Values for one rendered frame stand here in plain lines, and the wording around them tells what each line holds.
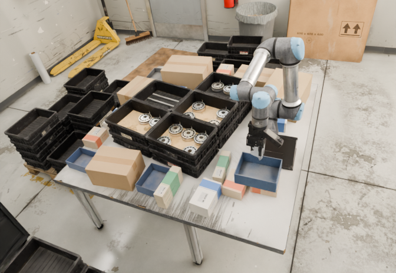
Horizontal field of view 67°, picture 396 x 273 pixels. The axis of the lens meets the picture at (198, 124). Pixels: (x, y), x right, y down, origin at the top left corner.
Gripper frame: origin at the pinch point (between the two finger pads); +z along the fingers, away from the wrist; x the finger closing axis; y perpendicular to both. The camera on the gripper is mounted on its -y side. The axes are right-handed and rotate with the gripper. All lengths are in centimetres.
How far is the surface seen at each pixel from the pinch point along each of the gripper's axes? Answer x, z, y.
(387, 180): -120, 99, -86
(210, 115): -59, 22, 53
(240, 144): -50, 36, 27
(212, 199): 6.2, 33.6, 25.3
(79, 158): -1, 41, 135
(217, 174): -14.4, 34.2, 30.0
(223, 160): -27, 33, 31
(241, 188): -7.6, 33.5, 12.0
